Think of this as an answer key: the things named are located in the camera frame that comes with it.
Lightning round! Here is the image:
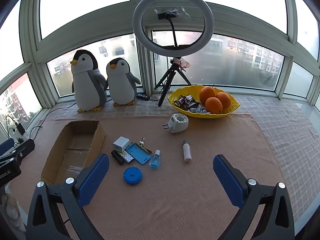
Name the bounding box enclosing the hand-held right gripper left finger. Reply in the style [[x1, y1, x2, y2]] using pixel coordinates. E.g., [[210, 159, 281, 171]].
[[26, 153, 110, 240]]

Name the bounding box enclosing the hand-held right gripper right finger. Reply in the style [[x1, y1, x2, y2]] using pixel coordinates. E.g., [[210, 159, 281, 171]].
[[213, 154, 295, 240]]

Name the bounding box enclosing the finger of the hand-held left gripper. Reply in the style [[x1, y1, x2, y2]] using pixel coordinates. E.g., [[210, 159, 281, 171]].
[[0, 139, 14, 156], [0, 139, 35, 167]]

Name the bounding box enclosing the brown cardboard box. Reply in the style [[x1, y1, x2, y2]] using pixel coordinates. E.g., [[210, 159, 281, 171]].
[[41, 120, 106, 186]]

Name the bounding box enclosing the white patterned lighter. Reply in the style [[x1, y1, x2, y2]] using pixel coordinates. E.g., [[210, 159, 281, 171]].
[[119, 152, 134, 164]]

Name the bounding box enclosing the blue round tape measure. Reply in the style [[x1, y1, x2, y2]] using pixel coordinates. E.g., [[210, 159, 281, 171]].
[[123, 167, 143, 186]]

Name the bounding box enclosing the white wall charger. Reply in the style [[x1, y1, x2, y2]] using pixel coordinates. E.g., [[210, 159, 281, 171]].
[[112, 136, 130, 153]]

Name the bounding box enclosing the small white bottle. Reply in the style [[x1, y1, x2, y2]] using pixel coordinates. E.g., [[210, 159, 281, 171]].
[[182, 140, 192, 162]]

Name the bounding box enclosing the blue phone stand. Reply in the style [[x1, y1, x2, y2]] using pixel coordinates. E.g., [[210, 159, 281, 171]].
[[124, 142, 152, 165]]

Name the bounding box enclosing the wooden clothespin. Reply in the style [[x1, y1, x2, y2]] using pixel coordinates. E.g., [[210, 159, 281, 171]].
[[139, 142, 152, 155]]

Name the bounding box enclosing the white power strip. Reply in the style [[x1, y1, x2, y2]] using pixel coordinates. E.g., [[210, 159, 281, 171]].
[[10, 132, 28, 143]]

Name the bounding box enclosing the black power bank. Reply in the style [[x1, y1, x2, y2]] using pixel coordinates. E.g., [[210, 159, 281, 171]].
[[14, 123, 25, 137]]

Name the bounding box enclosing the black cylindrical tube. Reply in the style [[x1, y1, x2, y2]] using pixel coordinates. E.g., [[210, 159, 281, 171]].
[[111, 150, 125, 165]]

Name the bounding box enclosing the white plug-in device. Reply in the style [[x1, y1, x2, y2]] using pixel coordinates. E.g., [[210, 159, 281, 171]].
[[162, 114, 189, 133]]

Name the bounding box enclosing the yellow leaf-shaped bowl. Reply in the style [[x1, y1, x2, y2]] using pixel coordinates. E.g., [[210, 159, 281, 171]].
[[167, 85, 241, 119]]

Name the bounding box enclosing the orange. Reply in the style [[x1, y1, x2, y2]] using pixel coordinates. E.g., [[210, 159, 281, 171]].
[[205, 97, 223, 114], [199, 86, 216, 103], [215, 92, 232, 109]]

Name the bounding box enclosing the checked cloth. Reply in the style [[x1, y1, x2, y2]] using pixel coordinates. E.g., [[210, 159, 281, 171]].
[[45, 94, 320, 223]]

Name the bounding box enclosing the large penguin plush toy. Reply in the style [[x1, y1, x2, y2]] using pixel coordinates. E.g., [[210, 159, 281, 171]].
[[70, 49, 108, 112]]

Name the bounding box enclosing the pile of wrapped candies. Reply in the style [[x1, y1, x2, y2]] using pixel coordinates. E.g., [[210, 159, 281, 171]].
[[173, 94, 212, 114]]

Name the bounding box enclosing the small penguin plush toy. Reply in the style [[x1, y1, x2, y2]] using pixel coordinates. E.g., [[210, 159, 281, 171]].
[[105, 57, 142, 107]]

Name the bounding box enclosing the pink paper tag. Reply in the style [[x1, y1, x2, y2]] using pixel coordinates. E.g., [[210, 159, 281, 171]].
[[174, 57, 192, 69]]

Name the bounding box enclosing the black phone holder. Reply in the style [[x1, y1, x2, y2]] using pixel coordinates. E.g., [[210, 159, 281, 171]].
[[154, 7, 190, 48]]

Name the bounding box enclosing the black charging cable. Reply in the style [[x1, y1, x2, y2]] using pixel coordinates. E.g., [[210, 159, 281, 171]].
[[5, 115, 20, 137]]

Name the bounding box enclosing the white window frame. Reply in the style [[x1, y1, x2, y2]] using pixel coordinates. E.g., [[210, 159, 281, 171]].
[[0, 0, 320, 140]]

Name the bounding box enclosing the white ring light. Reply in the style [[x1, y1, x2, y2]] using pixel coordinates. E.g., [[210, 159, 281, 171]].
[[132, 0, 215, 58]]

